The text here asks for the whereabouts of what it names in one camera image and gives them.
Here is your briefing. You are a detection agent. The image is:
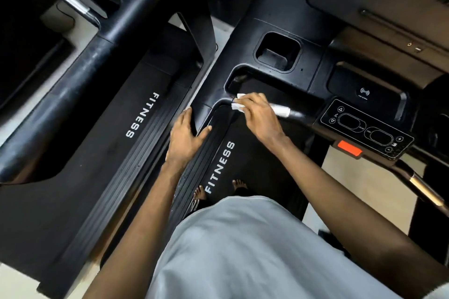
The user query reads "person's right forearm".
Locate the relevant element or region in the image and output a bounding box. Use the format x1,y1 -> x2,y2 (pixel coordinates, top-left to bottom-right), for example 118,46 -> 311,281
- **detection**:
270,137 -> 449,299

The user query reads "person's right hand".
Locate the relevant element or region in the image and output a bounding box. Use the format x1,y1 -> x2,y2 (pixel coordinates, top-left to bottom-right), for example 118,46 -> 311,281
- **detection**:
232,92 -> 290,152

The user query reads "black treadmill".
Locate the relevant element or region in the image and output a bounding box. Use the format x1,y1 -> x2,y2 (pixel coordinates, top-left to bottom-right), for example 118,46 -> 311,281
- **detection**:
0,0 -> 218,299
101,0 -> 449,268

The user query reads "person's left hand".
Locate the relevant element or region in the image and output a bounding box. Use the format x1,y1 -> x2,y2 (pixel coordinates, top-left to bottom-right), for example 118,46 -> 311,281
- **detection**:
163,107 -> 213,173

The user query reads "person's left forearm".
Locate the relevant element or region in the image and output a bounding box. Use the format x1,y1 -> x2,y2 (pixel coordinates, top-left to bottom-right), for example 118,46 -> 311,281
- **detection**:
83,162 -> 185,299

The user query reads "small white wipe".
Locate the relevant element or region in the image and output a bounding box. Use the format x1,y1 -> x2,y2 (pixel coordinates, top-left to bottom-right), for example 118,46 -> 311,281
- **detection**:
232,93 -> 292,119

